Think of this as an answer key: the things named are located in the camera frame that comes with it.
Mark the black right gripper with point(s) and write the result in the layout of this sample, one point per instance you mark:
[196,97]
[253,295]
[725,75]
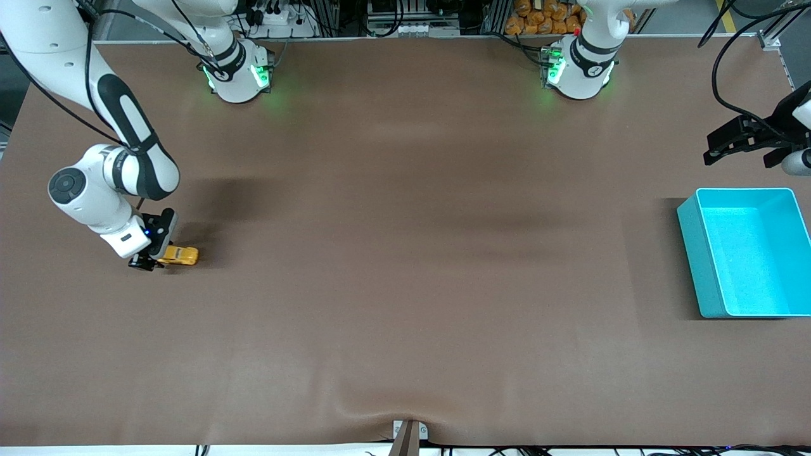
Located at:
[154,226]

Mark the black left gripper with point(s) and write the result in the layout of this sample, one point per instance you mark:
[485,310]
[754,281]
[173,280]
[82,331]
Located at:
[774,126]

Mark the yellow beetle toy car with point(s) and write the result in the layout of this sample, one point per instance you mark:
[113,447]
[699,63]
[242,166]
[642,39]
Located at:
[184,255]

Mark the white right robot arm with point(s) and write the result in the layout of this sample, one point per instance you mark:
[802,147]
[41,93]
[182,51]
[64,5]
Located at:
[38,38]

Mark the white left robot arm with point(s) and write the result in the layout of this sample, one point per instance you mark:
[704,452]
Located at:
[586,69]

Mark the teal plastic storage bin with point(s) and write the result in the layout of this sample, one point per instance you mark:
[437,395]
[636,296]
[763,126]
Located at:
[754,253]

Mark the orange packaged goods pile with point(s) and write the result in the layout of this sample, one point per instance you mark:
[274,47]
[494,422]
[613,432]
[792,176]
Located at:
[538,19]

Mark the brown table mat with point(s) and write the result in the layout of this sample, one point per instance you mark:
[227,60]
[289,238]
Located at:
[405,190]

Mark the white power strip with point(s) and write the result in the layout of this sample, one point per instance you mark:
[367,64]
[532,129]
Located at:
[279,19]

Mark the metal table edge clamp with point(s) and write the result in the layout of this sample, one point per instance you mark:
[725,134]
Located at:
[408,440]

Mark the grey equipment box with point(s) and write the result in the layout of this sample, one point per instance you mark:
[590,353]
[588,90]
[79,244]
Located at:
[412,28]

